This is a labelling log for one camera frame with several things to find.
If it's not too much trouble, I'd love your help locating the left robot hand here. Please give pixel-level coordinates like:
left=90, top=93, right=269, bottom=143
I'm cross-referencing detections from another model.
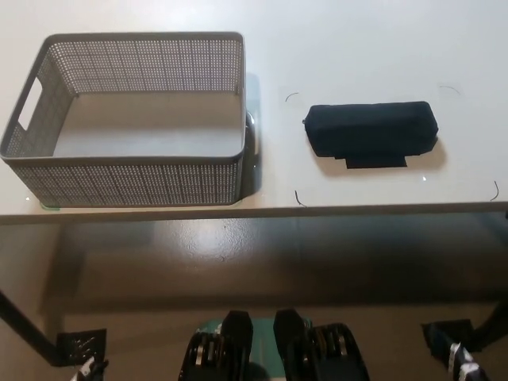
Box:
left=71, top=355, right=110, bottom=381

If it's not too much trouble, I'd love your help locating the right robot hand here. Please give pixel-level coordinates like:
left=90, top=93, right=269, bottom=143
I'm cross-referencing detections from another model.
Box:
left=429, top=324, right=492, bottom=381

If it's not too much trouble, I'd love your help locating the black fabric pencil case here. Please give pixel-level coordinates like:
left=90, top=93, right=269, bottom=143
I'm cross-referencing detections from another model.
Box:
left=302, top=101, right=440, bottom=160

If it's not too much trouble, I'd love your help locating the black floor plate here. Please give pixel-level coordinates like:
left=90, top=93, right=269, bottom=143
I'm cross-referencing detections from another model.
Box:
left=421, top=321, right=474, bottom=352
left=56, top=328, right=108, bottom=366

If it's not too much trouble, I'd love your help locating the black metal table leg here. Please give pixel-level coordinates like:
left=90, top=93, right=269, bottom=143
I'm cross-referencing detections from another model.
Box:
left=471, top=293, right=508, bottom=353
left=0, top=289, right=60, bottom=366

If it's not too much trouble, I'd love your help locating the black teal robot torso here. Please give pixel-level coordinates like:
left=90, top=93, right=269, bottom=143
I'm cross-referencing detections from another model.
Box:
left=178, top=309, right=372, bottom=381

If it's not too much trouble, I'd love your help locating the grey perforated plastic basket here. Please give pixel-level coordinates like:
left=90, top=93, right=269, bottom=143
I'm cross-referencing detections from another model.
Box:
left=0, top=30, right=246, bottom=207

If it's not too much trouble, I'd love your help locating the black square tape patch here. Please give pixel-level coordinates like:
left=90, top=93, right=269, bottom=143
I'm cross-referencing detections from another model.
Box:
left=334, top=153, right=409, bottom=173

